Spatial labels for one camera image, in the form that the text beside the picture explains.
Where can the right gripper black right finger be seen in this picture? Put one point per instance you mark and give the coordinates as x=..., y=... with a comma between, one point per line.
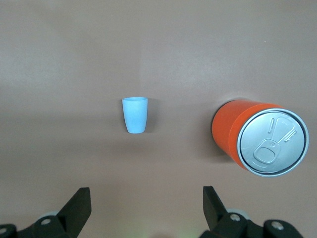
x=218, y=215

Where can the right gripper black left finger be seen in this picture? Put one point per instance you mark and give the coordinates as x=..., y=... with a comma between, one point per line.
x=71, y=210

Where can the light blue plastic cup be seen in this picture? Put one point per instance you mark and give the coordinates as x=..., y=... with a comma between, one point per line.
x=135, y=115

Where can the large orange can silver lid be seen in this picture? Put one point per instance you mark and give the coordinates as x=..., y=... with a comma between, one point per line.
x=270, y=141

